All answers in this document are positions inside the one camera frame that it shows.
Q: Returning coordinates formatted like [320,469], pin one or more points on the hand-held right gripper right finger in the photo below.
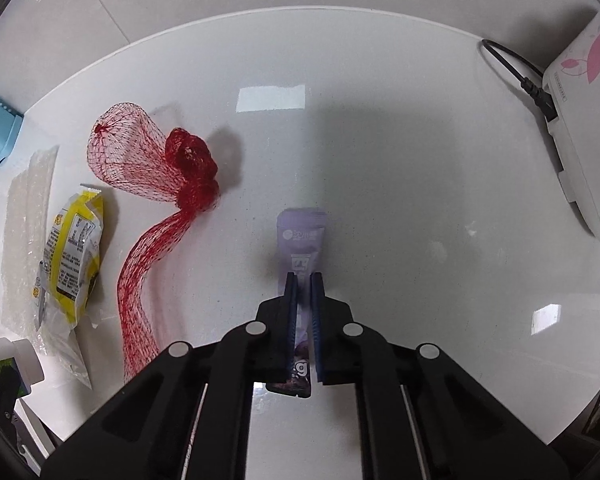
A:
[318,310]

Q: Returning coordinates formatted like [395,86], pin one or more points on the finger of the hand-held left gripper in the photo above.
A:
[7,390]

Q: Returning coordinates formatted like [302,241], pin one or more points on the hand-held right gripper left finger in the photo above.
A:
[291,305]

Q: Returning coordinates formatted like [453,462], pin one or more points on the green jar with white lid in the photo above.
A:
[27,357]

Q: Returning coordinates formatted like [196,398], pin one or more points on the purple sachet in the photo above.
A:
[300,235]

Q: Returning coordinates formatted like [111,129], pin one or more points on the yellow snack wrapper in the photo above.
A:
[75,245]

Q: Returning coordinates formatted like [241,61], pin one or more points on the clear bubble wrap sheet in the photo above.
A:
[25,200]

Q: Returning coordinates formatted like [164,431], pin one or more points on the red mesh bag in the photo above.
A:
[125,160]

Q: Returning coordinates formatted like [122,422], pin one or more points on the white floral rice cooker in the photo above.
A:
[590,135]

